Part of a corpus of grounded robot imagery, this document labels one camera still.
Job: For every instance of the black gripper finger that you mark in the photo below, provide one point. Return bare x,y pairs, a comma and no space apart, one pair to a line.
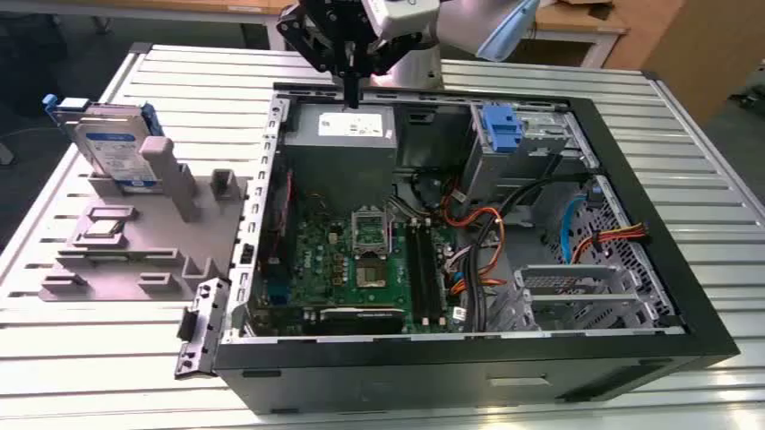
305,36
394,54

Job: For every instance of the hard disk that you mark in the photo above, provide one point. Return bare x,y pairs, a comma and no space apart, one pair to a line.
116,152

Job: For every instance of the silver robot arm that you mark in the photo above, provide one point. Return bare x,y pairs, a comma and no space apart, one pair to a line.
413,67

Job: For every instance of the metal disk bay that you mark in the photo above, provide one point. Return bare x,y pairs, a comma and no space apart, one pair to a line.
580,297

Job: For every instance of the blue drive latch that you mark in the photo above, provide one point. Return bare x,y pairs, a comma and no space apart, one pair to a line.
501,130

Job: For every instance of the grey power supply unit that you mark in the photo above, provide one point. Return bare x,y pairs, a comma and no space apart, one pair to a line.
341,170

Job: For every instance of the metal drive cage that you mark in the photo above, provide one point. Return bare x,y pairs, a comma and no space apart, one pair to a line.
495,174

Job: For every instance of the dark office chair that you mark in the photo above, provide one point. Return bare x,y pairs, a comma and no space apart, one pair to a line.
30,67

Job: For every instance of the CPU socket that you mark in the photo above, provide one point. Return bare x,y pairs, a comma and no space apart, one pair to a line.
373,275

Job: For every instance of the green motherboard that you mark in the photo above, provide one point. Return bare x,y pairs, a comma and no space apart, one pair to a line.
317,269

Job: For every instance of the grey parts rack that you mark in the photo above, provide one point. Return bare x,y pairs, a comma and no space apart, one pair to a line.
162,251

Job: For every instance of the silver CPU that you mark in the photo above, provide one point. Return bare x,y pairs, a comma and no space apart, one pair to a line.
106,228

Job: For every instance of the green RAM stick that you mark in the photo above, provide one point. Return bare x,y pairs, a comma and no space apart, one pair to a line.
136,256

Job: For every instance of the blue expansion slot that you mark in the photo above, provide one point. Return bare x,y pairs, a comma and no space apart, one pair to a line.
278,293

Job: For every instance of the black graphics card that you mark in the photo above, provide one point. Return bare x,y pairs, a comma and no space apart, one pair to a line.
358,319

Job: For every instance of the black open PC case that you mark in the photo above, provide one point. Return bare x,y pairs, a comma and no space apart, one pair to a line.
418,380

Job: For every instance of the wooden desk white frame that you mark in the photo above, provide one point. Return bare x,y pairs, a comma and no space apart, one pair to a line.
574,20

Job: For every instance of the grey metal retainer bracket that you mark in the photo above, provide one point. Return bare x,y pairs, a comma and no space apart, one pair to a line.
206,313

